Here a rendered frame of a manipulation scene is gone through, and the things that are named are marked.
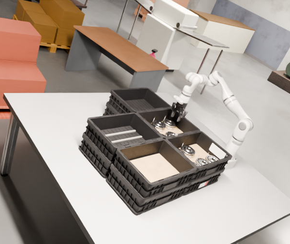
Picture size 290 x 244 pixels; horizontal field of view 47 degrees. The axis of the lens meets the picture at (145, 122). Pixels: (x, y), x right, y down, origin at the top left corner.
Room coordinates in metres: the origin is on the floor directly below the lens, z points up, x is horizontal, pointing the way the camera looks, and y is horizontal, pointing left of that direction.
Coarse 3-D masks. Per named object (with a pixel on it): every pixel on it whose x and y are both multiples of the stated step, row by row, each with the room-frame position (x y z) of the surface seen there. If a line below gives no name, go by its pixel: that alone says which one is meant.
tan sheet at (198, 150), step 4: (196, 144) 2.13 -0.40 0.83; (196, 148) 2.08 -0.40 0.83; (200, 148) 2.10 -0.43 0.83; (196, 152) 2.02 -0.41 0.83; (200, 152) 2.04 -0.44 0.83; (204, 152) 2.06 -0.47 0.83; (196, 156) 1.97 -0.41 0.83; (200, 156) 1.99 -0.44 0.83; (204, 156) 2.01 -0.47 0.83; (192, 160) 1.90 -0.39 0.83
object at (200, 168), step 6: (192, 132) 2.08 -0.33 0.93; (198, 132) 2.12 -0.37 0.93; (168, 138) 1.87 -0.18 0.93; (210, 138) 2.10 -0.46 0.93; (216, 144) 2.06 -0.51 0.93; (186, 156) 1.74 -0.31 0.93; (228, 156) 1.96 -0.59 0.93; (192, 162) 1.71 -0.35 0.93; (216, 162) 1.82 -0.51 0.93; (222, 162) 1.89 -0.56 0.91; (198, 168) 1.68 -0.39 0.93; (204, 168) 1.73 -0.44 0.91
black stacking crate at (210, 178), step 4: (216, 172) 1.89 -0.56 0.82; (220, 172) 1.94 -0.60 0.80; (208, 176) 1.82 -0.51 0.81; (212, 176) 1.90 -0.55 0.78; (216, 176) 1.93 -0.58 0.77; (196, 180) 1.72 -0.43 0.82; (200, 180) 1.76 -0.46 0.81; (204, 180) 1.83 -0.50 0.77; (208, 180) 1.86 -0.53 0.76; (212, 180) 1.93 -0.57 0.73; (216, 180) 1.96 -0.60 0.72; (188, 184) 1.68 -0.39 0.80; (192, 184) 1.71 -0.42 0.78; (196, 184) 1.76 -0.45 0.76; (208, 184) 1.88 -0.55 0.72; (184, 188) 1.69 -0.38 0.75; (188, 188) 1.69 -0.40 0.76; (192, 188) 1.74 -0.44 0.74; (196, 188) 1.79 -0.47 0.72; (184, 192) 1.69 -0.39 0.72; (188, 192) 1.72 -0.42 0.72
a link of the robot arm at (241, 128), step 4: (244, 120) 2.22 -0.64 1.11; (248, 120) 2.24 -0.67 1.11; (240, 124) 2.21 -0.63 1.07; (244, 124) 2.20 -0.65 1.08; (248, 124) 2.19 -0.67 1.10; (252, 124) 2.23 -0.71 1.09; (236, 128) 2.22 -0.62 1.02; (240, 128) 2.20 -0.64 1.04; (244, 128) 2.19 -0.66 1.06; (248, 128) 2.19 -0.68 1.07; (236, 132) 2.21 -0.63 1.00; (240, 132) 2.20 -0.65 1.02; (244, 132) 2.19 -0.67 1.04; (232, 136) 2.23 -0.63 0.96; (236, 136) 2.20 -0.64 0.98; (240, 136) 2.19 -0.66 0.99; (244, 136) 2.19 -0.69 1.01; (240, 140) 2.20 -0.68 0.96
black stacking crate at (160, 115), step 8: (152, 112) 2.15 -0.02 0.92; (160, 112) 2.23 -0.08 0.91; (168, 112) 2.30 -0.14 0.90; (176, 112) 2.30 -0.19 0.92; (152, 120) 2.18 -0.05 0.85; (160, 120) 2.26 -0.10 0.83; (176, 120) 2.29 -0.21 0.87; (184, 120) 2.25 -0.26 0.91; (184, 128) 2.23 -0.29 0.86; (192, 128) 2.19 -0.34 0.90
